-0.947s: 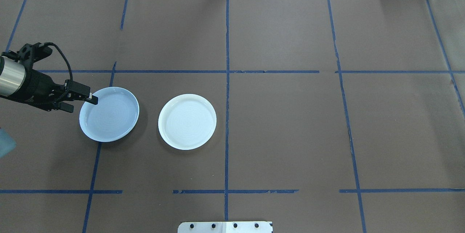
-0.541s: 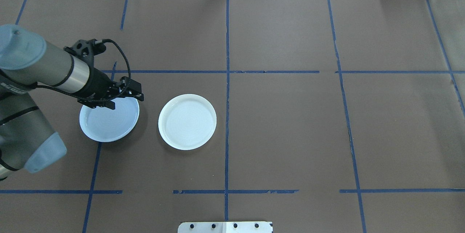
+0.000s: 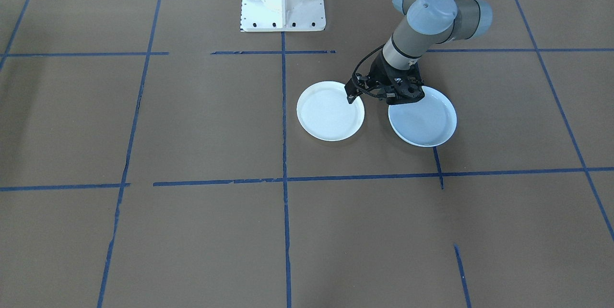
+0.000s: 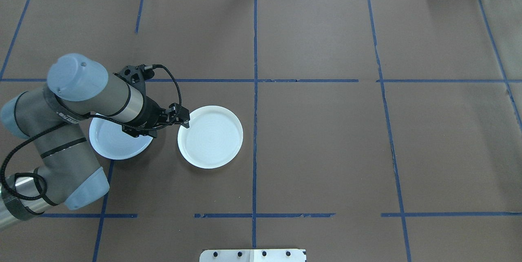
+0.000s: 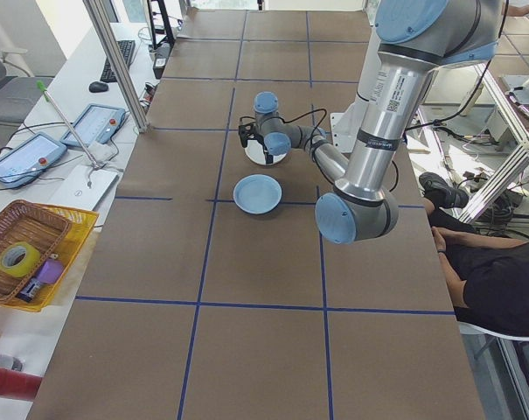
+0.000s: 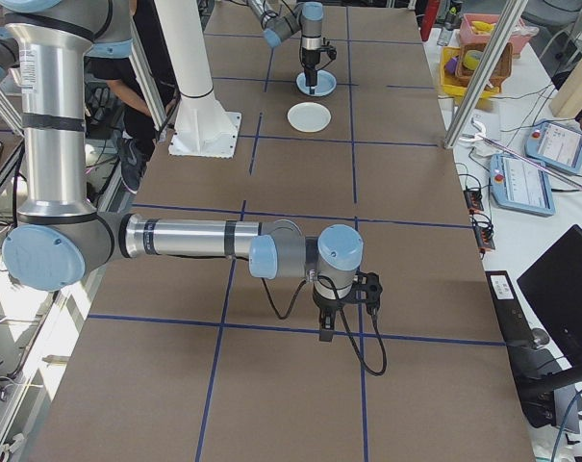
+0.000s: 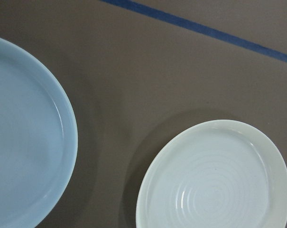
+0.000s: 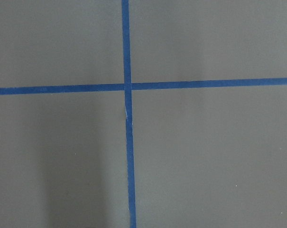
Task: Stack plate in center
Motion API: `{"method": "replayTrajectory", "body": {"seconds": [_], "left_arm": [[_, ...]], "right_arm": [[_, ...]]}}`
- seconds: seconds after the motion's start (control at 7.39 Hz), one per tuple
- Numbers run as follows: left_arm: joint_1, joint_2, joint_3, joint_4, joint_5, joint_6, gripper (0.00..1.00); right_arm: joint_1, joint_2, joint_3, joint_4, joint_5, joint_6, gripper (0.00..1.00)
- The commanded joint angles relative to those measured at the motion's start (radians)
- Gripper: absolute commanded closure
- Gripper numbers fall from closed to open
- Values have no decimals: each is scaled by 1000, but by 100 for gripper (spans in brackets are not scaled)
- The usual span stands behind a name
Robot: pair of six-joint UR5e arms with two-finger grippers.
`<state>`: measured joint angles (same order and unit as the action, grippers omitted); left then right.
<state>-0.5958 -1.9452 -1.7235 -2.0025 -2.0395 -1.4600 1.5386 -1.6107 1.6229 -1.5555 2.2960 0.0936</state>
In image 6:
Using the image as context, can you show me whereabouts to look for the white plate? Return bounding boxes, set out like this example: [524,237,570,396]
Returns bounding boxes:
[287,102,333,133]

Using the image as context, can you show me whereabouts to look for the yellow plastic bin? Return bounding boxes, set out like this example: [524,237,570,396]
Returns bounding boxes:
[439,46,501,101]

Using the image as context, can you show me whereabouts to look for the clear drink bottle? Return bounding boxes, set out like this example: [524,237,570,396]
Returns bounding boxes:
[437,7,460,47]

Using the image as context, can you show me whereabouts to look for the red circuit board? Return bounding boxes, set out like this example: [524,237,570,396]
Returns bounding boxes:
[465,187,485,214]
[471,215,496,254]

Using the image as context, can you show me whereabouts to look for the white plastic hook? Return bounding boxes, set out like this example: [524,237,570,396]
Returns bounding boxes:
[458,117,489,145]

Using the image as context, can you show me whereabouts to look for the black computer case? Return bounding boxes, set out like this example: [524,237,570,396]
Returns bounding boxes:
[485,269,561,429]

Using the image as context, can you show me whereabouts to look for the brown wicker basket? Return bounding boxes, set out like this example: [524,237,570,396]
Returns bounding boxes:
[456,41,514,95]

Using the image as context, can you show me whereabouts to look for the person in black clothes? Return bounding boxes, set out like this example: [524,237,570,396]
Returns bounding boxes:
[85,0,182,194]

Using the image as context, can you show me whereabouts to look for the pink plastic bin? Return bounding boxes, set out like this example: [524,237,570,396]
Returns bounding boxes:
[458,13,535,59]

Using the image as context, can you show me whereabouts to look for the blue teach pendant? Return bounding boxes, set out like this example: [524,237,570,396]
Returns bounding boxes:
[523,119,582,175]
[487,152,557,218]

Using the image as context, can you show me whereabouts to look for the black monitor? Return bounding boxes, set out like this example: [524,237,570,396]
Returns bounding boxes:
[516,223,582,367]

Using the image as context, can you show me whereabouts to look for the pink thin rod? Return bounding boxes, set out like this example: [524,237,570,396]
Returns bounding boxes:
[477,134,582,198]

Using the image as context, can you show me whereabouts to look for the wooden beam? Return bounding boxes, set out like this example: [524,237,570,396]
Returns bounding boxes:
[551,42,582,120]

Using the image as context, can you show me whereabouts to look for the grey office chair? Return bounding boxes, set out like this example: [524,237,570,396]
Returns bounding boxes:
[540,2,582,78]

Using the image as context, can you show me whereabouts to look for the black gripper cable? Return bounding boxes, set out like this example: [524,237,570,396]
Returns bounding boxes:
[260,277,305,321]

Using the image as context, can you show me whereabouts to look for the black camera cable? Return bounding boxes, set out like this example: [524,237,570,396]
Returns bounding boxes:
[318,274,388,377]

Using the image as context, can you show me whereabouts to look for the white pedestal with base plate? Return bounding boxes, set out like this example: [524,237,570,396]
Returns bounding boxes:
[153,0,242,158]

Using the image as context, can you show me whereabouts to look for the aluminium profile post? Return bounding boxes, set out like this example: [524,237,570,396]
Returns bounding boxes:
[442,0,530,150]

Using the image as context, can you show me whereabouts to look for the blue cable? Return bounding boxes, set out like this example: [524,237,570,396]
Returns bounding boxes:
[549,387,582,462]

